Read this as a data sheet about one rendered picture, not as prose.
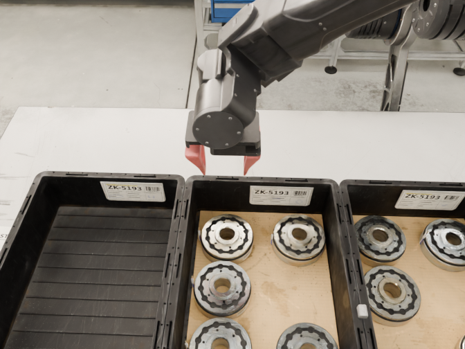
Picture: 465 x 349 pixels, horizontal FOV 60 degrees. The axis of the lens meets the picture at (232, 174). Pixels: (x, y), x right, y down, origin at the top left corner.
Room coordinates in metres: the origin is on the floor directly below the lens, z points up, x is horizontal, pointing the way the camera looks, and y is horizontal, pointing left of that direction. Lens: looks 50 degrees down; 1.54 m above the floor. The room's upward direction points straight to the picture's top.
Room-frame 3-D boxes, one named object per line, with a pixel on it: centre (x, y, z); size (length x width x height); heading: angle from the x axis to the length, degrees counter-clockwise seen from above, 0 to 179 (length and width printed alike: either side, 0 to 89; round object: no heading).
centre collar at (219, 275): (0.31, 0.02, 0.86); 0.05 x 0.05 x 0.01
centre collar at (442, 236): (0.41, -0.43, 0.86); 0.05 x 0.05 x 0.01
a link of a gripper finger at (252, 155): (0.42, -0.01, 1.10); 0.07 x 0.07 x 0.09; 89
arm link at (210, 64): (0.41, 0.01, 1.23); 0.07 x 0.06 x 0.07; 179
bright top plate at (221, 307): (0.31, 0.02, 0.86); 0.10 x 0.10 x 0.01
